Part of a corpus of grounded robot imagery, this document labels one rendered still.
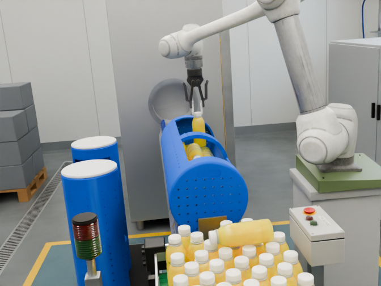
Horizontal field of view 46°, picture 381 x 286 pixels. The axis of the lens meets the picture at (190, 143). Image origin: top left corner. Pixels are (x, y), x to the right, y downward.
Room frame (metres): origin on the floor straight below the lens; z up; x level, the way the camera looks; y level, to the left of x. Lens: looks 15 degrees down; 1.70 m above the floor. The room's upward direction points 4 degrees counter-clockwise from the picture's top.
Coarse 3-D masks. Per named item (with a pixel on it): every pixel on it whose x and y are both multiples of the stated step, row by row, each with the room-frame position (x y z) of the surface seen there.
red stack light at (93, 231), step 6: (96, 222) 1.02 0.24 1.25; (78, 228) 1.00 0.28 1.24; (84, 228) 1.00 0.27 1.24; (90, 228) 1.00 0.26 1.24; (96, 228) 1.01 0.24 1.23; (78, 234) 1.00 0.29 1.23; (84, 234) 1.00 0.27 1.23; (90, 234) 1.00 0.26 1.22; (96, 234) 1.01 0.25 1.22; (78, 240) 1.00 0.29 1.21; (84, 240) 1.00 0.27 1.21
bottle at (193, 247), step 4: (192, 244) 1.24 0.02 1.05; (196, 244) 1.23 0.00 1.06; (200, 244) 1.24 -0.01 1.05; (188, 248) 1.25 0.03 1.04; (192, 248) 1.23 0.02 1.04; (196, 248) 1.23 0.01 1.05; (200, 248) 1.23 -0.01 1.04; (188, 252) 1.24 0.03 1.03; (192, 252) 1.23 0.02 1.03; (188, 256) 1.24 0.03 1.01; (192, 256) 1.23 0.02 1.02; (188, 260) 1.24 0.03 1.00; (192, 260) 1.23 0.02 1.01
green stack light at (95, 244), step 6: (90, 240) 1.00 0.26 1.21; (96, 240) 1.01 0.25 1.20; (78, 246) 1.00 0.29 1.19; (84, 246) 1.00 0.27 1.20; (90, 246) 1.00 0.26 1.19; (96, 246) 1.01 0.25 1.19; (78, 252) 1.00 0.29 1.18; (84, 252) 1.00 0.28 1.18; (90, 252) 1.00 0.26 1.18; (96, 252) 1.01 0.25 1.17; (84, 258) 1.00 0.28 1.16; (90, 258) 1.00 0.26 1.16
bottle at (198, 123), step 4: (200, 116) 2.25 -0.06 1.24; (196, 120) 2.23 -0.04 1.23; (200, 120) 2.23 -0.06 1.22; (192, 124) 2.25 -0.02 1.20; (196, 124) 2.23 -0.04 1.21; (200, 124) 2.23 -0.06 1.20; (204, 124) 2.25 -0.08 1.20; (192, 128) 2.25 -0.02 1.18; (196, 128) 2.23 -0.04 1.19; (200, 128) 2.23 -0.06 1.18; (204, 128) 2.24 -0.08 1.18; (204, 132) 2.24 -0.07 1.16; (196, 140) 2.23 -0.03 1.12; (200, 140) 2.23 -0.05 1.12; (204, 140) 2.24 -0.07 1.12; (200, 144) 2.23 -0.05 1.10; (204, 144) 2.24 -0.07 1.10
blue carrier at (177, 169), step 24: (192, 120) 2.35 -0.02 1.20; (168, 144) 1.97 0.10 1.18; (216, 144) 1.90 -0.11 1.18; (168, 168) 1.70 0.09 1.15; (192, 168) 1.49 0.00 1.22; (216, 168) 1.49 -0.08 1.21; (168, 192) 1.52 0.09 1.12; (192, 192) 1.48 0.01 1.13; (216, 192) 1.49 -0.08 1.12; (240, 192) 1.50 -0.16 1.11; (192, 216) 1.48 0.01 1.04; (240, 216) 1.50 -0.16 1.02
